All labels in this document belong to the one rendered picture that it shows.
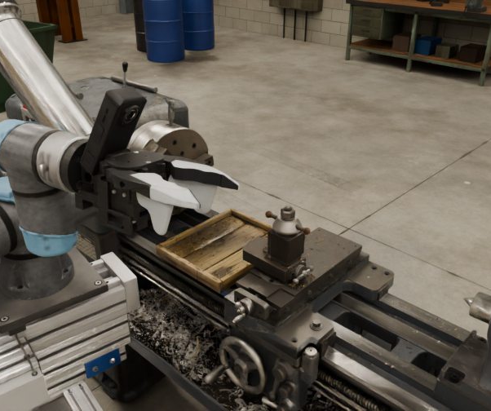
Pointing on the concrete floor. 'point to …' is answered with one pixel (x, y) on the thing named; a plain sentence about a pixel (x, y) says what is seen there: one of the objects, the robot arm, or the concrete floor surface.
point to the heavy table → (62, 18)
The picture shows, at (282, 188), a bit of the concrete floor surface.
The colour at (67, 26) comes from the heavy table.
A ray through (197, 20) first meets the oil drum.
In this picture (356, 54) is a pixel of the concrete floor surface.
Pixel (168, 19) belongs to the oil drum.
